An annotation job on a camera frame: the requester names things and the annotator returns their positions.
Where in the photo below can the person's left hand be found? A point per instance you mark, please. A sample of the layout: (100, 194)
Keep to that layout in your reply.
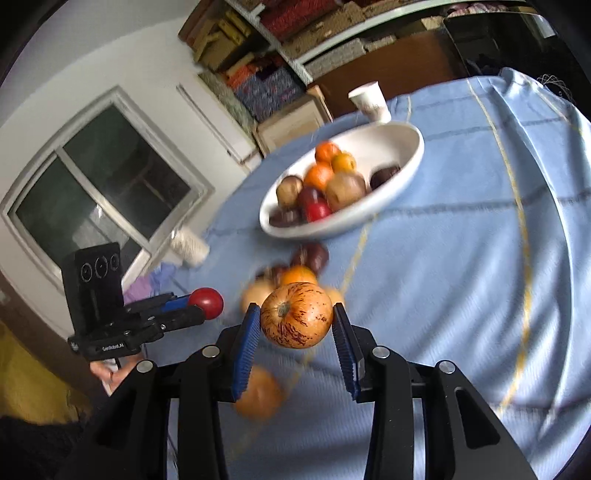
(115, 376)

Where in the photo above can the large orange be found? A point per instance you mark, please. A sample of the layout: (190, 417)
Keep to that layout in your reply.
(318, 177)

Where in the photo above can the white printed paper cup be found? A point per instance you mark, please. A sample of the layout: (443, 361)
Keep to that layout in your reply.
(189, 247)
(369, 99)

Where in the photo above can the black glossy panel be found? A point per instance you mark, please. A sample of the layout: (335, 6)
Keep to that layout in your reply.
(498, 41)

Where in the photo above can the dark purple passion fruit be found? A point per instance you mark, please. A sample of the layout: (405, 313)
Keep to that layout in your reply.
(316, 256)

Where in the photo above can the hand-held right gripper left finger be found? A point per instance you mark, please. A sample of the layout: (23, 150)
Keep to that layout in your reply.
(244, 350)

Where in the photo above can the dark purple plum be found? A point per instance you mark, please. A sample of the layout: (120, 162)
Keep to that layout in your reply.
(308, 194)
(286, 217)
(277, 272)

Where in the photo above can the white metal shelf rack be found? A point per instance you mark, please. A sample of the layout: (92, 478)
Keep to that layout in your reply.
(351, 39)

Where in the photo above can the beige framed panel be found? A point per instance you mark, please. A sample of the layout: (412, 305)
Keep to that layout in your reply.
(291, 122)

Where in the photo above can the stack of blue patterned boxes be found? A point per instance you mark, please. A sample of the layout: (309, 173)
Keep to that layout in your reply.
(268, 90)

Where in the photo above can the blue checked tablecloth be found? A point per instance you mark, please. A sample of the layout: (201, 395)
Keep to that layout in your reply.
(461, 277)

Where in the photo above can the stack of patterned flat boxes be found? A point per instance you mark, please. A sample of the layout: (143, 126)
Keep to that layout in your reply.
(295, 18)

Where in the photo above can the green marbled panel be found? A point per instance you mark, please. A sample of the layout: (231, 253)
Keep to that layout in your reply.
(231, 104)

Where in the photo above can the person's left forearm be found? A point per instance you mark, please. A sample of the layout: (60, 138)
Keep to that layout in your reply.
(41, 447)

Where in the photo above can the purple cloth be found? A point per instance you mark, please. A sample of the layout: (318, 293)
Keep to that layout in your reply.
(147, 286)

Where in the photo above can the white oval bowl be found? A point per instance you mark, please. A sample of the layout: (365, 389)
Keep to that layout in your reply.
(397, 147)

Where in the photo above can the striped orange passion fruit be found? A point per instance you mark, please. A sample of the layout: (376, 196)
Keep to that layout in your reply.
(295, 316)

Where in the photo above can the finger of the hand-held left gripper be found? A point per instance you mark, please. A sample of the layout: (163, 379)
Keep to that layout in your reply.
(175, 303)
(182, 318)

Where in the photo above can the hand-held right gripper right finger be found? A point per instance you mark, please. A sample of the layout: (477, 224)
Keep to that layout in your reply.
(344, 350)

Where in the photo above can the orange-tan passion fruit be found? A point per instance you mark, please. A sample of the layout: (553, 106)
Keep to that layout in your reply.
(261, 394)

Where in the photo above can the yellow-orange citrus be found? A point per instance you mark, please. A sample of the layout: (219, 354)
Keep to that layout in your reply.
(344, 162)

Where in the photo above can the yellow cloth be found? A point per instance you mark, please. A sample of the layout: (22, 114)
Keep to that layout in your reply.
(32, 369)

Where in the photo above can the brown wooden board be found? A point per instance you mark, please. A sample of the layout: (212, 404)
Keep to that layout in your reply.
(392, 64)

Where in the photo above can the white framed window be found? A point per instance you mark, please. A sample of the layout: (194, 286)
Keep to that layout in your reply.
(115, 184)

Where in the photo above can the white leaning strip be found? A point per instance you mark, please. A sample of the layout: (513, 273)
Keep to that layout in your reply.
(203, 117)

